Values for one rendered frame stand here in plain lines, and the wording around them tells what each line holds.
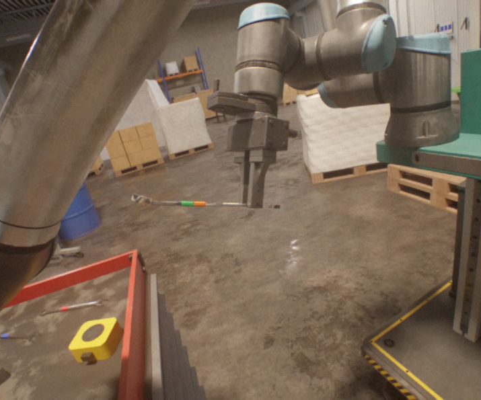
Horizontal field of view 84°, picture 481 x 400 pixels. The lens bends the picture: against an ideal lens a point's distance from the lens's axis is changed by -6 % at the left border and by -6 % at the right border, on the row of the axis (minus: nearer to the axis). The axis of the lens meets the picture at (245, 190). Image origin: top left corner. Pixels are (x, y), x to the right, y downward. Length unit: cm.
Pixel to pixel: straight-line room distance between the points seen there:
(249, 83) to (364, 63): 20
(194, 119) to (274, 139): 713
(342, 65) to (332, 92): 32
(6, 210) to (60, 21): 16
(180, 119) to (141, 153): 130
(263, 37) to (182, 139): 711
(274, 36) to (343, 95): 40
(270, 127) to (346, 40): 21
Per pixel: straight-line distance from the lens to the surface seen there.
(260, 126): 47
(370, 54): 56
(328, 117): 351
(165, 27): 25
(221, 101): 47
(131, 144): 737
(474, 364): 130
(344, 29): 58
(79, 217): 420
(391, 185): 326
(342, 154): 363
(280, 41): 54
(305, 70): 61
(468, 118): 94
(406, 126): 84
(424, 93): 83
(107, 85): 25
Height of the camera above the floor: 131
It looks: 20 degrees down
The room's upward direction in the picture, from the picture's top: 13 degrees counter-clockwise
